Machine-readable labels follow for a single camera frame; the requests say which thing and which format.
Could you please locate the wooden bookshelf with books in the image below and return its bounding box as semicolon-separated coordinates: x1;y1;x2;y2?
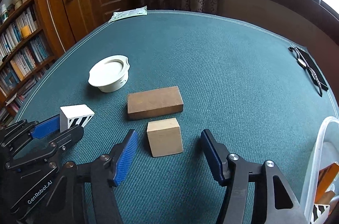
1;0;65;127

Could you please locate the white paper packet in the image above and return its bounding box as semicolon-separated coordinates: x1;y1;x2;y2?
108;6;148;23

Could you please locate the black smartphone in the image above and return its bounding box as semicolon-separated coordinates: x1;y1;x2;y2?
298;48;329;91

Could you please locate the tan wooden square block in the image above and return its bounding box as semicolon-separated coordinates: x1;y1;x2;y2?
147;118;183;157

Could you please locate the white round plastic cap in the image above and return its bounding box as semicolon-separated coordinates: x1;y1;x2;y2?
88;55;130;93

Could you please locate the orange wooden block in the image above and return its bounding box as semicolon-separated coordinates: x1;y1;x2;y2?
315;162;338;202

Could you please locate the dark brown wooden block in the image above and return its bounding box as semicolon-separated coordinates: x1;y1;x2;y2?
127;86;184;120

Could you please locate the grey white wedge block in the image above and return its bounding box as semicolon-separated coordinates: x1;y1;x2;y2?
60;105;95;132

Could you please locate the light wooden cube block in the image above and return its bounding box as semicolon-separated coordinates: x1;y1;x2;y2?
315;191;336;205

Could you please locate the clear plastic bowl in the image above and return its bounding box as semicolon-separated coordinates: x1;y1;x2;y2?
300;117;338;223

